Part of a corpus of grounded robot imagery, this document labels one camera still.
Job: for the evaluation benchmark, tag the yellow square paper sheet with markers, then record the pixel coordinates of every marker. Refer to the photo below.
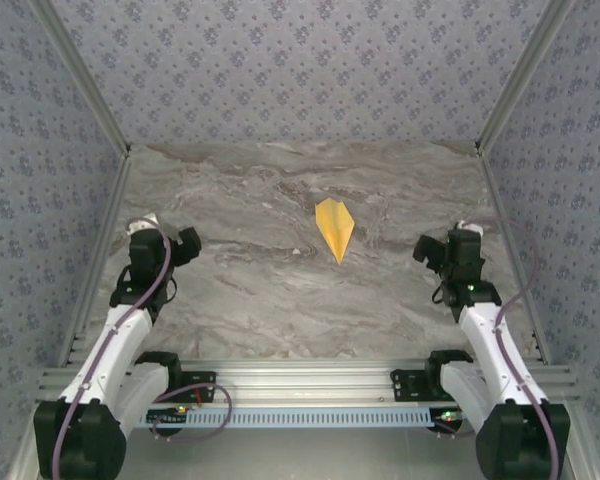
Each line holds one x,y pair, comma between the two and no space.
336,225

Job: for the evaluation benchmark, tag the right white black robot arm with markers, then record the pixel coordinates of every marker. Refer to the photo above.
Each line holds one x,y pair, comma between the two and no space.
485,360

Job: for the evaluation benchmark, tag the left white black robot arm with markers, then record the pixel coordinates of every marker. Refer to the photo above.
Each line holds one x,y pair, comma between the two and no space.
105,360

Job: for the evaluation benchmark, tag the grey metal sheet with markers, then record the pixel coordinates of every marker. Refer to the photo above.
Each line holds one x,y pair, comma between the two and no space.
305,455

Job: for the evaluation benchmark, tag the small LED circuit board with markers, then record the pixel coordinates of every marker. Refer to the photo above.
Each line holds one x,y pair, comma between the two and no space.
167,416
450,416

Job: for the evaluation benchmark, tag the aluminium side rail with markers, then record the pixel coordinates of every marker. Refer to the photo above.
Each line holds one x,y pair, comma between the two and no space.
105,225
495,200

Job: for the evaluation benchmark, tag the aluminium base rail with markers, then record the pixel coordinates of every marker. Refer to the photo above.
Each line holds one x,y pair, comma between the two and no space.
300,380

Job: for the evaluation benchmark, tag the aluminium frame post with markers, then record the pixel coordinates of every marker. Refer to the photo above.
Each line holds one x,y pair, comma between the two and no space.
525,75
80,75

